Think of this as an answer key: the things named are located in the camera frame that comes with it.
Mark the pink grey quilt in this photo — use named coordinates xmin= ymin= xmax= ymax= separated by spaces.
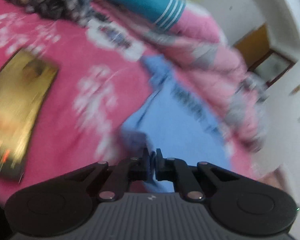
xmin=93 ymin=0 xmax=267 ymax=152

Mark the pink floral bed blanket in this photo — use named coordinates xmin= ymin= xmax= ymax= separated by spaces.
xmin=0 ymin=0 xmax=158 ymax=205

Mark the wooden door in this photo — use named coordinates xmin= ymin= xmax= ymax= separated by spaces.
xmin=234 ymin=24 xmax=270 ymax=68

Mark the dark framed wall mirror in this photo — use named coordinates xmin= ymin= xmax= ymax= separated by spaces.
xmin=249 ymin=49 xmax=295 ymax=87

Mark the gold patterned box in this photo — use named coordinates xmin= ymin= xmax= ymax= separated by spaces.
xmin=0 ymin=49 xmax=58 ymax=181

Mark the light blue t-shirt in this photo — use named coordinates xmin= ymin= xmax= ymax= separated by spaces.
xmin=121 ymin=55 xmax=231 ymax=170

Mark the stack of folded pink clothes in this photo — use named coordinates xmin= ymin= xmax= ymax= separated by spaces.
xmin=258 ymin=165 xmax=287 ymax=190

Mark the teal pink striped pillow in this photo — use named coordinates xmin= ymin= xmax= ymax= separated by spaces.
xmin=109 ymin=0 xmax=225 ymax=43

